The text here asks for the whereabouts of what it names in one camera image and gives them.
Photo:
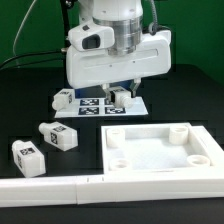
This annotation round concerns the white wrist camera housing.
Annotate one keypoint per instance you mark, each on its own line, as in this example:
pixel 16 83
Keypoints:
pixel 90 36

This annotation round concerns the white square tabletop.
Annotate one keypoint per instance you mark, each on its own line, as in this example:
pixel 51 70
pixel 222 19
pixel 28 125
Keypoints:
pixel 152 147

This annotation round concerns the white sheet with tags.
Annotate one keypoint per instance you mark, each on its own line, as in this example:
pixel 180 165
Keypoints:
pixel 99 107

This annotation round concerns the white L-shaped obstacle fence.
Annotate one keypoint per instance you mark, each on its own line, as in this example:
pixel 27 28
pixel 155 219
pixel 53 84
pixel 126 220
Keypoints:
pixel 121 186

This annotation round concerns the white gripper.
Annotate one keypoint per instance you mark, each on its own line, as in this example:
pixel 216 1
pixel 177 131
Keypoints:
pixel 96 67

